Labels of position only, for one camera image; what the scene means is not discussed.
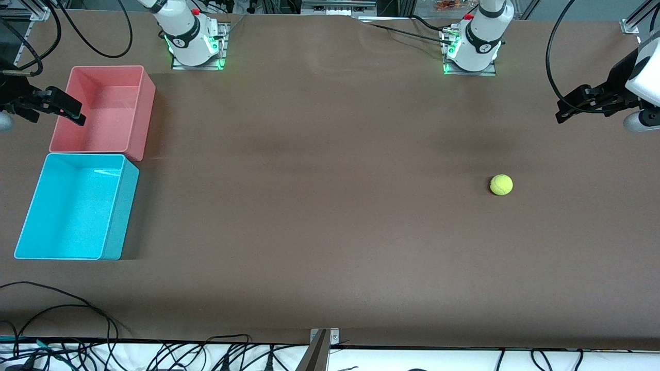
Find grey camera mount bar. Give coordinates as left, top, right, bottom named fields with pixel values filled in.
left=295, top=330, right=331, bottom=371

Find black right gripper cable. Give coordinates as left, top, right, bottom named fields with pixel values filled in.
left=0, top=0, right=63, bottom=77

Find black right arm cable loop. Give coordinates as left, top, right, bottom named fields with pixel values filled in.
left=58, top=0, right=134, bottom=59

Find thin right base cable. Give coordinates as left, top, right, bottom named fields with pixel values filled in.
left=219, top=13, right=249, bottom=41

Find aluminium frame extrusion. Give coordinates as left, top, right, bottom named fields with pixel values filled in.
left=0, top=0, right=52, bottom=22

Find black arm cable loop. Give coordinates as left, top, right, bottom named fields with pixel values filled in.
left=546, top=0, right=627, bottom=115
left=58, top=0, right=134, bottom=59

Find black left base cable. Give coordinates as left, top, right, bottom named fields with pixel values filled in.
left=358, top=14, right=457, bottom=47

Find grey metal equipment box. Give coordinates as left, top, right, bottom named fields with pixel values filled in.
left=302, top=0, right=377, bottom=16

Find long looped black cable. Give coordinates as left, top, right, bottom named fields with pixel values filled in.
left=0, top=281, right=120, bottom=343

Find pink plastic bin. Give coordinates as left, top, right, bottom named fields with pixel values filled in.
left=49, top=65, right=156, bottom=162

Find yellow tennis ball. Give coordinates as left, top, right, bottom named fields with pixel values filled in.
left=489, top=174, right=514, bottom=196

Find green cable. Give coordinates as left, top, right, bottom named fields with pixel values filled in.
left=0, top=336, right=78, bottom=369

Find aluminium frame corner bracket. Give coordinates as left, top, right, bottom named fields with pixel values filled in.
left=621, top=0, right=660, bottom=35

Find blue plastic bin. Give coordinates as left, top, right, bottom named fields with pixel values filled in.
left=14, top=154, right=140, bottom=261

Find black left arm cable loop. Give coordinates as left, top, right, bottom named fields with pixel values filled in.
left=546, top=0, right=627, bottom=115

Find small metal table bracket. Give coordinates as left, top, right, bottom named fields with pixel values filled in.
left=309, top=328, right=340, bottom=347

